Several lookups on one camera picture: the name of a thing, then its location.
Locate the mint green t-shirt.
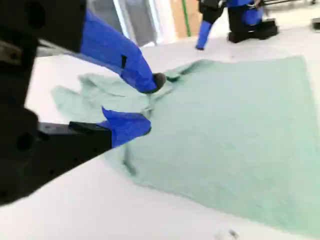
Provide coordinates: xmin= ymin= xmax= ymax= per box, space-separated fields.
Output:
xmin=51 ymin=55 xmax=320 ymax=238

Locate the green pole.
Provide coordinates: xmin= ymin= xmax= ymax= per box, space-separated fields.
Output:
xmin=181 ymin=0 xmax=192 ymax=37

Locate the brown cardboard panel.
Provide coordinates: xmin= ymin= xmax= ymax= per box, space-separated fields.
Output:
xmin=169 ymin=0 xmax=203 ymax=39

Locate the glass door with white frame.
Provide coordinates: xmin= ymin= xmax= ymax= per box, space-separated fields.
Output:
xmin=112 ymin=0 xmax=171 ymax=48

